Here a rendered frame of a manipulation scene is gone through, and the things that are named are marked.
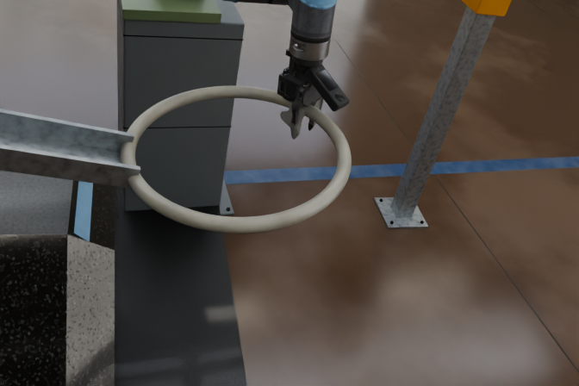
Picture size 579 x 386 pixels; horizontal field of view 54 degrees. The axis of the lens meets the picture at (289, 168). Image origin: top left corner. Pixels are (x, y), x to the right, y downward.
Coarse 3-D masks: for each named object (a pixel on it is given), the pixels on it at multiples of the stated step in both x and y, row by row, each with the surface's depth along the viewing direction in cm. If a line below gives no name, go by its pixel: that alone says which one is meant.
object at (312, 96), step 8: (296, 64) 130; (304, 64) 126; (312, 64) 126; (320, 64) 128; (288, 72) 134; (296, 72) 131; (304, 72) 130; (280, 80) 133; (288, 80) 131; (296, 80) 131; (304, 80) 130; (280, 88) 135; (288, 88) 133; (296, 88) 130; (304, 88) 129; (312, 88) 131; (288, 96) 134; (304, 96) 130; (312, 96) 133; (304, 104) 132
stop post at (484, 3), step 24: (480, 0) 193; (504, 0) 195; (480, 24) 202; (456, 48) 211; (480, 48) 208; (456, 72) 213; (456, 96) 220; (432, 120) 228; (432, 144) 233; (408, 168) 246; (432, 168) 242; (408, 192) 249; (384, 216) 257; (408, 216) 259
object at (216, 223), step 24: (192, 96) 135; (216, 96) 137; (240, 96) 139; (264, 96) 138; (144, 120) 125; (312, 120) 134; (336, 144) 125; (144, 192) 107; (336, 192) 112; (168, 216) 105; (192, 216) 103; (216, 216) 103; (264, 216) 104; (288, 216) 105
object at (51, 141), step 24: (0, 120) 106; (24, 120) 108; (48, 120) 110; (0, 144) 98; (24, 144) 108; (48, 144) 111; (72, 144) 114; (96, 144) 116; (120, 144) 118; (0, 168) 100; (24, 168) 102; (48, 168) 103; (72, 168) 105; (96, 168) 106; (120, 168) 108
